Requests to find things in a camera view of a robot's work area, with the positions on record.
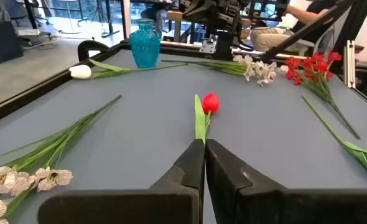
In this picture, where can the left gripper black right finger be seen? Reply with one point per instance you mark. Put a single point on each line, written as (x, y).
(252, 205)

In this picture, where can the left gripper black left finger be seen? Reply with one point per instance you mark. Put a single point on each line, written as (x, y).
(177, 205)

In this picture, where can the red tulip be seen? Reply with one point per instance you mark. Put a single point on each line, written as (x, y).
(210, 102)
(362, 155)

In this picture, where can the white flower spray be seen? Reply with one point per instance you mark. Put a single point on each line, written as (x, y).
(258, 70)
(49, 179)

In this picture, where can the red flower spray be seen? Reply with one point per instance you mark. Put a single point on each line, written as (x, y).
(318, 65)

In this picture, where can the white tulip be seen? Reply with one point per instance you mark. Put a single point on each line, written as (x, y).
(80, 71)

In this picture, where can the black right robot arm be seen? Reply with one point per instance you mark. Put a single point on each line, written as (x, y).
(224, 43)

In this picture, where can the blue glass vase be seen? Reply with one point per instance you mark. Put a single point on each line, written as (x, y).
(145, 46)

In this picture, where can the blue-grey table mat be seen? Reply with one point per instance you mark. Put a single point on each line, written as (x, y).
(140, 124)

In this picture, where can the person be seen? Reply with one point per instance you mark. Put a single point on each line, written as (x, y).
(270, 39)

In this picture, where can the silver aluminium profile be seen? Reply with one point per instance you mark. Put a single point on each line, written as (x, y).
(350, 65)

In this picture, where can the black curved clamp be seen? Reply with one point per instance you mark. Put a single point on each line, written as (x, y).
(87, 46)

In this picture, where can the black perforated box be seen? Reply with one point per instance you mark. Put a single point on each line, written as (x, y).
(1, 42)

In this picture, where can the black table frame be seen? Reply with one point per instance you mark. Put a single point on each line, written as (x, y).
(31, 93)

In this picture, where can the black diagonal frame strut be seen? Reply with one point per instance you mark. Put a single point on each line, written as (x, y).
(308, 29)

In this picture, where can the black upright frame post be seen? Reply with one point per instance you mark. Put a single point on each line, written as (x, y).
(354, 21)

